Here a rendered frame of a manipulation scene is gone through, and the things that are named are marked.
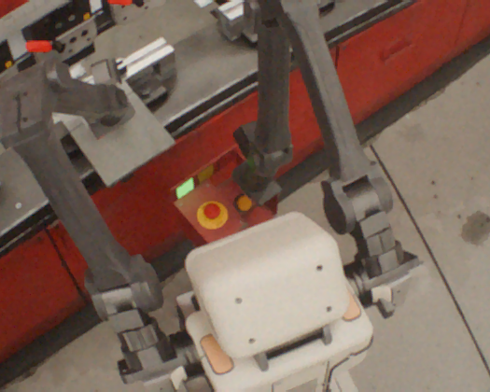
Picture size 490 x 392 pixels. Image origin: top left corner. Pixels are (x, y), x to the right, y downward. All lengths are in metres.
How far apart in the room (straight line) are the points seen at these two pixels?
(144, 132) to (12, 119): 0.68
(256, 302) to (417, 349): 1.52
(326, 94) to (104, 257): 0.44
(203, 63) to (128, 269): 0.87
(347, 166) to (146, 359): 0.46
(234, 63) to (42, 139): 0.99
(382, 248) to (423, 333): 1.32
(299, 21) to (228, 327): 0.50
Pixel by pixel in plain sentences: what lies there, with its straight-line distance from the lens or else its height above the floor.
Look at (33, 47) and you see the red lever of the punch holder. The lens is 1.40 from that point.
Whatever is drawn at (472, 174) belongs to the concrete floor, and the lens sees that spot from 2.84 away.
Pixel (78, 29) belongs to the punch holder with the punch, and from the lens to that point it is 1.49.
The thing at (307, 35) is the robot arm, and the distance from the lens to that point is 1.17.
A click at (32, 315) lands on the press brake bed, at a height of 0.39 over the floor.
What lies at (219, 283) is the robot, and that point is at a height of 1.39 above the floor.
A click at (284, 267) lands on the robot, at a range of 1.01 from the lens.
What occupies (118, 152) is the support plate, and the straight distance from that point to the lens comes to 1.57.
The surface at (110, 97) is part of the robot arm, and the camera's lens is 1.30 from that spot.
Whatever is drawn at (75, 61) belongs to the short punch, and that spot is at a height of 1.11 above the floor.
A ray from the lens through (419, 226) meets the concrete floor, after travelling 2.66.
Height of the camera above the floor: 2.31
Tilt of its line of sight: 61 degrees down
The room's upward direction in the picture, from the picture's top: straight up
